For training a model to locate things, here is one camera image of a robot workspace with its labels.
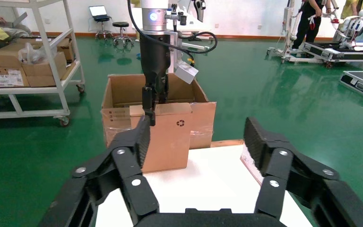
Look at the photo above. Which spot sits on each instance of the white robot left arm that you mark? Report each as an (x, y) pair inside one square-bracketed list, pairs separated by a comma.
[(153, 15)]

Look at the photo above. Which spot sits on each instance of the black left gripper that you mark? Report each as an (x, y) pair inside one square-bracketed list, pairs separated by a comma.
[(155, 59)]

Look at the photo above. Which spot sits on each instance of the grey laptop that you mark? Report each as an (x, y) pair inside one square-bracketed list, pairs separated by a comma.
[(20, 19)]

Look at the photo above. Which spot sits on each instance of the long black platform case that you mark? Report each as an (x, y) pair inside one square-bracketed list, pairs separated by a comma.
[(325, 51)]

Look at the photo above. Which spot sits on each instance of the cardboard box with shipping label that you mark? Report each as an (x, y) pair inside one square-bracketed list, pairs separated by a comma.
[(9, 78)]

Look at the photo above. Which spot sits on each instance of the white wheeled lifting frame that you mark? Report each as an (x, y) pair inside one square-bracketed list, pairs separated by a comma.
[(286, 28)]

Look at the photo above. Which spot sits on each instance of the black round stool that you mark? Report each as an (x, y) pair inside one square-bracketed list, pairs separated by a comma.
[(121, 28)]

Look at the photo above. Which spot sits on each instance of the plain cardboard box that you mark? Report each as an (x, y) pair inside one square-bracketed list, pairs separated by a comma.
[(3, 56), (40, 75), (66, 50)]

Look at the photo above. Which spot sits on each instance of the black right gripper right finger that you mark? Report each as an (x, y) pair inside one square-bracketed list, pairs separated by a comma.
[(263, 144)]

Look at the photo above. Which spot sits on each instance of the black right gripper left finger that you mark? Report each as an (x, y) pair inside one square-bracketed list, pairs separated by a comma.
[(131, 150)]

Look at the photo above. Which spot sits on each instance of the open laptop white screen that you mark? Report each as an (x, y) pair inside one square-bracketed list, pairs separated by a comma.
[(97, 11)]

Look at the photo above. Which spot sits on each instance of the clear plastic bag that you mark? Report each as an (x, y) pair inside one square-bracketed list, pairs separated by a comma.
[(32, 55)]

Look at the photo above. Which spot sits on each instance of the small cardboard box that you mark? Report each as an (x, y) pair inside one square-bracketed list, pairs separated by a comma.
[(169, 141)]

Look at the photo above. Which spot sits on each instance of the grey wrist camera housing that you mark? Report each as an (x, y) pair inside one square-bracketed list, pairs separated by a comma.
[(186, 72)]

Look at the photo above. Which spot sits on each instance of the standing person black clothes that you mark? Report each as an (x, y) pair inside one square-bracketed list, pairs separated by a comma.
[(306, 22)]

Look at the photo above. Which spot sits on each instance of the large open cardboard box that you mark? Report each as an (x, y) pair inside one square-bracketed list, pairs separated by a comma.
[(122, 91)]

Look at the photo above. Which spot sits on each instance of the white wheeled shelf cart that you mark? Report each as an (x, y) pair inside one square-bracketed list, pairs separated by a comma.
[(28, 91)]

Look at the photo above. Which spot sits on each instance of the standing person yellow shirt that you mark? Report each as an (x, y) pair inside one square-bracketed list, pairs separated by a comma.
[(352, 7)]

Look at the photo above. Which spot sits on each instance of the white label sign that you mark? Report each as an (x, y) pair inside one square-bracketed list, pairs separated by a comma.
[(248, 164)]

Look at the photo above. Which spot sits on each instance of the black grey device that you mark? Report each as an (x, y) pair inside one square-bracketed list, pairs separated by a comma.
[(199, 6)]

